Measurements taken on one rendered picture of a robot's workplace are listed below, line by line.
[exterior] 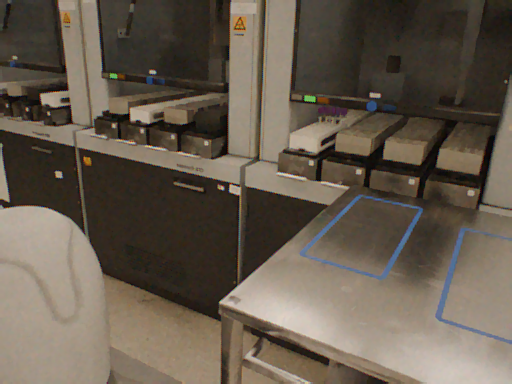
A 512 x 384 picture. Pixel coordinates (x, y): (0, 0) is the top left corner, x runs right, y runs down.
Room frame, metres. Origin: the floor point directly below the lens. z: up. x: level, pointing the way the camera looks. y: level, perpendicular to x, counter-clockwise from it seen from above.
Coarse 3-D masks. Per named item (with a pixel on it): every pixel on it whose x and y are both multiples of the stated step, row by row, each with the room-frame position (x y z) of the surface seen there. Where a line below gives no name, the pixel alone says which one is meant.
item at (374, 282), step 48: (384, 192) 0.97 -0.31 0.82; (336, 240) 0.71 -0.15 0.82; (384, 240) 0.72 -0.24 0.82; (432, 240) 0.72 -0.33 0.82; (480, 240) 0.73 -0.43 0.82; (240, 288) 0.54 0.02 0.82; (288, 288) 0.54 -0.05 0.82; (336, 288) 0.55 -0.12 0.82; (384, 288) 0.55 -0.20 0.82; (432, 288) 0.56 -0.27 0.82; (480, 288) 0.56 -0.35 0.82; (240, 336) 0.50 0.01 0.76; (288, 336) 0.45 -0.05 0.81; (336, 336) 0.44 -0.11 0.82; (384, 336) 0.44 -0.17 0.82; (432, 336) 0.45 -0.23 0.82; (480, 336) 0.45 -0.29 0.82
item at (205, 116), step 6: (198, 114) 1.59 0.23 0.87; (204, 114) 1.58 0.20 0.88; (210, 114) 1.57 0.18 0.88; (216, 114) 1.57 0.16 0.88; (198, 120) 1.59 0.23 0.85; (204, 120) 1.58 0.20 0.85; (210, 120) 1.57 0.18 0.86; (216, 120) 1.56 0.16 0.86; (222, 120) 1.56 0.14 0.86; (198, 126) 1.59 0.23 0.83; (204, 126) 1.58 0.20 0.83; (210, 126) 1.57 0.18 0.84; (216, 126) 1.56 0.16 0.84; (222, 126) 1.56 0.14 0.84
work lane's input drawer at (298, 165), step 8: (280, 152) 1.35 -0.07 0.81; (288, 152) 1.34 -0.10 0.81; (296, 152) 1.32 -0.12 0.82; (304, 152) 1.32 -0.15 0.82; (312, 152) 1.33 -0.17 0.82; (320, 152) 1.33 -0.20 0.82; (328, 152) 1.38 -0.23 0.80; (280, 160) 1.34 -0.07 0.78; (288, 160) 1.33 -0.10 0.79; (296, 160) 1.32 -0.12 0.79; (304, 160) 1.30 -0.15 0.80; (312, 160) 1.29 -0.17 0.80; (320, 160) 1.31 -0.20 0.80; (280, 168) 1.34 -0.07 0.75; (288, 168) 1.33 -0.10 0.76; (296, 168) 1.31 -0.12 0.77; (304, 168) 1.30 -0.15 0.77; (312, 168) 1.29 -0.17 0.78; (320, 168) 1.31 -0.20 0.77; (280, 176) 1.29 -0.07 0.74; (288, 176) 1.28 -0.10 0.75; (296, 176) 1.27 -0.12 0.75; (304, 176) 1.30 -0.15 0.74; (312, 176) 1.29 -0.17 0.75
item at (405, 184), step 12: (432, 156) 1.38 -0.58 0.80; (384, 168) 1.19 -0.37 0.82; (396, 168) 1.19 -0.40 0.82; (372, 180) 1.20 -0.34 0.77; (384, 180) 1.18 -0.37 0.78; (396, 180) 1.16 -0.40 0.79; (408, 180) 1.15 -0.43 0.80; (420, 180) 1.16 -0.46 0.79; (396, 192) 1.16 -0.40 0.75; (408, 192) 1.15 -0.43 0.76
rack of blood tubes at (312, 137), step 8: (304, 128) 1.47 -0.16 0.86; (312, 128) 1.48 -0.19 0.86; (320, 128) 1.48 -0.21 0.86; (328, 128) 1.49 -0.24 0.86; (336, 128) 1.48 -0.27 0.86; (344, 128) 1.55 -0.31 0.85; (296, 136) 1.36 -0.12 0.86; (304, 136) 1.35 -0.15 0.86; (312, 136) 1.35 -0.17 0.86; (320, 136) 1.35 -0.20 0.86; (328, 136) 1.41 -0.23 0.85; (336, 136) 1.53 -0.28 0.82; (296, 144) 1.36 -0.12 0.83; (304, 144) 1.35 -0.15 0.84; (312, 144) 1.33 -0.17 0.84; (320, 144) 1.35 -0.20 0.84; (328, 144) 1.42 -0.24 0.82
